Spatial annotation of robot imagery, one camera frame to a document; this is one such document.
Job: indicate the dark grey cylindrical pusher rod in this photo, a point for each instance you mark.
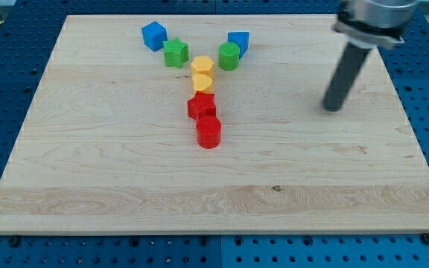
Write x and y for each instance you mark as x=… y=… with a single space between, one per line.
x=346 y=72

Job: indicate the yellow heart block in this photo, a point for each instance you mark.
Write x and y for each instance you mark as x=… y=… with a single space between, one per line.
x=202 y=83

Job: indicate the red star block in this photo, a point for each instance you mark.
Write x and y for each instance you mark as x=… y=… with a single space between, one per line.
x=201 y=105

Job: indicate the green star block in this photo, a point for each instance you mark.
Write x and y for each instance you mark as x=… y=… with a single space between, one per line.
x=175 y=52

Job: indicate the blue pentagon block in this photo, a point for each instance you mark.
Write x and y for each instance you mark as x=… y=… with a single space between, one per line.
x=241 y=39

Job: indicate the green cylinder block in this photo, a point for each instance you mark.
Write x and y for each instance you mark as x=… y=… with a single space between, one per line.
x=228 y=57

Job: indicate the yellow hexagon block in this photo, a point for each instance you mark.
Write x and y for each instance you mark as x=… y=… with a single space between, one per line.
x=203 y=65

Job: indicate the red cylinder block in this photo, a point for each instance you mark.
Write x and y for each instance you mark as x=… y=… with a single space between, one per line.
x=208 y=131

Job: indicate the blue cube block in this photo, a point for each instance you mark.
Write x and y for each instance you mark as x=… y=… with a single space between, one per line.
x=154 y=34

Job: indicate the light wooden board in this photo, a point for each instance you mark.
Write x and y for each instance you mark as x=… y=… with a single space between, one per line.
x=108 y=148

